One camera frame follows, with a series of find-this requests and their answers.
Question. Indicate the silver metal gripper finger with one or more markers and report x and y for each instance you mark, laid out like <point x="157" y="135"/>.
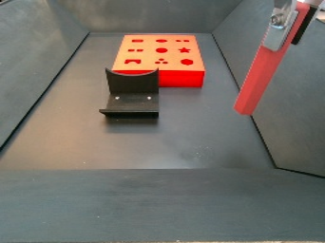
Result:
<point x="282" y="21"/>

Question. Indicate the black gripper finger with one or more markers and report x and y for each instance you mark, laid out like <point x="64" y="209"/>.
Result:
<point x="306" y="24"/>

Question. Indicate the red hexagonal peg rod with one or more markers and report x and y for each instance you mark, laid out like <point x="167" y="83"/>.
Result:
<point x="263" y="68"/>

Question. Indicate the red shape-sorting board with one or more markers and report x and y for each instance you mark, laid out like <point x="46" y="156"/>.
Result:
<point x="171" y="53"/>

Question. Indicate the black curved holder bracket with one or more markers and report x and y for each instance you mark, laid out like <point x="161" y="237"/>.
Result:
<point x="134" y="95"/>

